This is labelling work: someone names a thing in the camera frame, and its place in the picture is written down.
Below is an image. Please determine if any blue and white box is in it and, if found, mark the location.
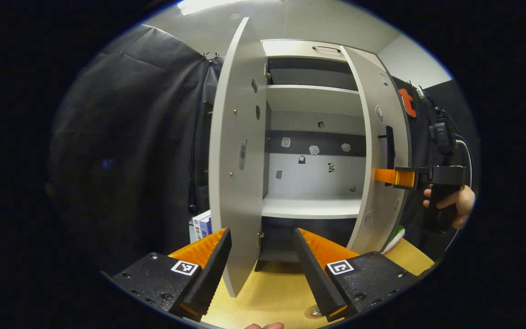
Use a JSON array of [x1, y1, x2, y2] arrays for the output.
[[189, 210, 212, 243]]

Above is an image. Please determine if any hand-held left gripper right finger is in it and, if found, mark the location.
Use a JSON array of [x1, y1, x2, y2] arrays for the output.
[[294, 227, 421, 322]]

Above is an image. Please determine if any ceiling light panel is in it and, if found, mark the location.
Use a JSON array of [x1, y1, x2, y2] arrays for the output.
[[177, 0, 286, 16]]

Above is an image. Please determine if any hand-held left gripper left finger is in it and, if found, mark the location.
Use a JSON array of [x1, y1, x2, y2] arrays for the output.
[[110, 228, 232, 321]]

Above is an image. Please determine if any white cabinet drawer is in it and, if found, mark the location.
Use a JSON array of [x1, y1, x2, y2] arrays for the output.
[[262, 39, 352, 62]]

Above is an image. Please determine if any phone sticker white cabinet door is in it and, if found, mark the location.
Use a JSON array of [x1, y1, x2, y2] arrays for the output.
[[208, 17, 270, 297]]

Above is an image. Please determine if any white and grey cabinet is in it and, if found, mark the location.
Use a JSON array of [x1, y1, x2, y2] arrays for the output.
[[261, 39, 382, 273]]

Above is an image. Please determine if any watermelon slice toy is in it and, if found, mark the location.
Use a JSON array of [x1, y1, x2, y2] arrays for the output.
[[382, 225, 406, 255]]

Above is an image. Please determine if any cat sticker white cabinet door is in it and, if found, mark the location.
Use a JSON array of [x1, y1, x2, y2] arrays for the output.
[[340, 45, 412, 255]]

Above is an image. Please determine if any black door handle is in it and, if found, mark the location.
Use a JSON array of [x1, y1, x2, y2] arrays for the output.
[[379, 126, 396, 186]]

